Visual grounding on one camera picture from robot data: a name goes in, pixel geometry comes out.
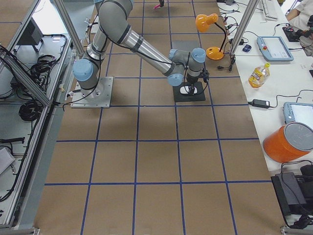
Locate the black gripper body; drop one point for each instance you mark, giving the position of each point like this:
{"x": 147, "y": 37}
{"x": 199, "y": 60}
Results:
{"x": 191, "y": 80}

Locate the white computer mouse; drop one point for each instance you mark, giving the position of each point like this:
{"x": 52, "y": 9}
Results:
{"x": 184, "y": 90}

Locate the blue teach pendant far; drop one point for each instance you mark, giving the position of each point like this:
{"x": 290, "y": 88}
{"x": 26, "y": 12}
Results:
{"x": 274, "y": 49}

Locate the aluminium frame post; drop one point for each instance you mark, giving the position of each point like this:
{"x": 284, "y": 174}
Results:
{"x": 247, "y": 15}

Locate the white keyboard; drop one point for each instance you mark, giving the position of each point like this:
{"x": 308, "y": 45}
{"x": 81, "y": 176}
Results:
{"x": 269, "y": 11}

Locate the black equipment box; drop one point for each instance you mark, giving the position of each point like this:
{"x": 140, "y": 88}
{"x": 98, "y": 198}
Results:
{"x": 294, "y": 193}

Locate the black monitor on side bench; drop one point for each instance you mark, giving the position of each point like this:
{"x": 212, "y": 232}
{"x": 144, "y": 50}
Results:
{"x": 32, "y": 36}

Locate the black mousepad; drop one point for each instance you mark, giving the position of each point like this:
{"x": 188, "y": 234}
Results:
{"x": 200, "y": 96}

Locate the yellow drink bottle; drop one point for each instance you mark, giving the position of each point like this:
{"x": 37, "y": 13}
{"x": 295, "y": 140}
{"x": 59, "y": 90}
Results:
{"x": 259, "y": 75}

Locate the blue teach pendant near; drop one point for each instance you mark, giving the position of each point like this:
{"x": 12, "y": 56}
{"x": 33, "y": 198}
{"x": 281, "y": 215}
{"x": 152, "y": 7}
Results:
{"x": 298, "y": 112}

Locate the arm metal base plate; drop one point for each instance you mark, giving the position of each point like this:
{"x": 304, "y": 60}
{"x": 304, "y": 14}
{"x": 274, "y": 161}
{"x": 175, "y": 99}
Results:
{"x": 100, "y": 97}

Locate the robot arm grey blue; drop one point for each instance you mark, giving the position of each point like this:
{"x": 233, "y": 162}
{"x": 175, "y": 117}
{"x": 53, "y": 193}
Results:
{"x": 113, "y": 27}

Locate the orange desk lamp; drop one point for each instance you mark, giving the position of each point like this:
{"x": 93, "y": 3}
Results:
{"x": 215, "y": 43}

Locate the black power adapter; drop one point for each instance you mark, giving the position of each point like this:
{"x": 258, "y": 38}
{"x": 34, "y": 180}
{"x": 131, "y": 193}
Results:
{"x": 260, "y": 103}

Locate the person in white shirt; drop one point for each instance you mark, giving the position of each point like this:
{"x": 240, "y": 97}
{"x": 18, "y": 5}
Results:
{"x": 299, "y": 16}

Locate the blue teach pendant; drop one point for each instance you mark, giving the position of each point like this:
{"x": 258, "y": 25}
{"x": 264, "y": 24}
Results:
{"x": 298, "y": 112}
{"x": 274, "y": 49}

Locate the orange cylinder container grey lid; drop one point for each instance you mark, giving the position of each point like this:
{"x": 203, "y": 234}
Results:
{"x": 289, "y": 142}

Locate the small blue checkered pouch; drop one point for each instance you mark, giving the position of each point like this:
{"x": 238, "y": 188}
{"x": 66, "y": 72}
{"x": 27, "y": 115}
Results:
{"x": 246, "y": 48}

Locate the silver laptop notebook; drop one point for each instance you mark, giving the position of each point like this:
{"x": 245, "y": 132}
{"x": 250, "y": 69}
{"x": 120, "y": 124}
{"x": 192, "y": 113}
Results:
{"x": 187, "y": 45}

